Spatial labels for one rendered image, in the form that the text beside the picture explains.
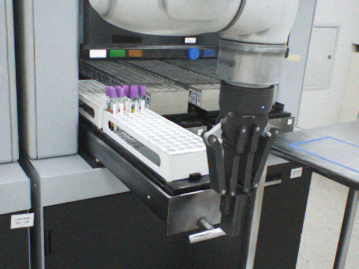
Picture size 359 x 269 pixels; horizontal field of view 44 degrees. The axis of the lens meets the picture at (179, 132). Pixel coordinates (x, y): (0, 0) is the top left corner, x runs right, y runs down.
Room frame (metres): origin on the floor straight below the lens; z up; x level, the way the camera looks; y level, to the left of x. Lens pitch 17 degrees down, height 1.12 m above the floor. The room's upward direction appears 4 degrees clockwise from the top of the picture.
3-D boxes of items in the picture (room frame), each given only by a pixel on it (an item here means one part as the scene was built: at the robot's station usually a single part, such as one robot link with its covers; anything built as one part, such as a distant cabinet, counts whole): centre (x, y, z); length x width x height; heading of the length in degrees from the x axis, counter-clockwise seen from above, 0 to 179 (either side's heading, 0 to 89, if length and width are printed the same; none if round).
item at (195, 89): (1.19, -0.08, 0.85); 0.12 x 0.02 x 0.06; 122
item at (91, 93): (1.09, 0.22, 0.83); 0.30 x 0.10 x 0.06; 32
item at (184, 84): (1.25, -0.05, 0.85); 0.12 x 0.02 x 0.06; 122
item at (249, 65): (0.61, -0.09, 1.03); 0.09 x 0.09 x 0.06
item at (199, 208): (0.94, 0.12, 0.78); 0.73 x 0.14 x 0.09; 32
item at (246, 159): (0.61, -0.10, 0.89); 0.04 x 0.01 x 0.11; 32
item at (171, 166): (0.82, 0.05, 0.83); 0.30 x 0.10 x 0.06; 32
